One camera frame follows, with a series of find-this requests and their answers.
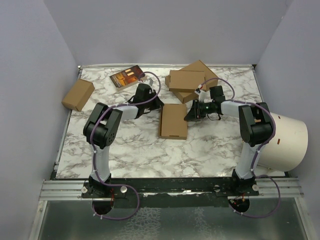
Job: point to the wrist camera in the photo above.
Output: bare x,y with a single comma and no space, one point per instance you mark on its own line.
201,93
147,80

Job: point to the white cylinder drum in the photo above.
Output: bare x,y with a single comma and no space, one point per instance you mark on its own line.
288,147

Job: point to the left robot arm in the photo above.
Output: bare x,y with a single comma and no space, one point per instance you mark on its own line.
102,126

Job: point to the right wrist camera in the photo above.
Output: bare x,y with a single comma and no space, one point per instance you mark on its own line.
201,93

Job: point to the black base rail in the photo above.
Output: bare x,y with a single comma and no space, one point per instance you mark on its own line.
128,193

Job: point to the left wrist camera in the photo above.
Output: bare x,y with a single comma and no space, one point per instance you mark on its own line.
147,80

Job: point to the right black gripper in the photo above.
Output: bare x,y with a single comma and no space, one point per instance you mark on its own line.
194,113

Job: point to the dark orange book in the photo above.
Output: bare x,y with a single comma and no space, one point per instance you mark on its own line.
128,77

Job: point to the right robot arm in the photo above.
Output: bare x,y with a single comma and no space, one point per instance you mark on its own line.
256,125

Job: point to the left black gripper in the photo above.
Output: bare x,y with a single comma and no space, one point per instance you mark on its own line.
158,103

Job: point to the small closed cardboard box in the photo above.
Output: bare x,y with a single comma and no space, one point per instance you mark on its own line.
78,95

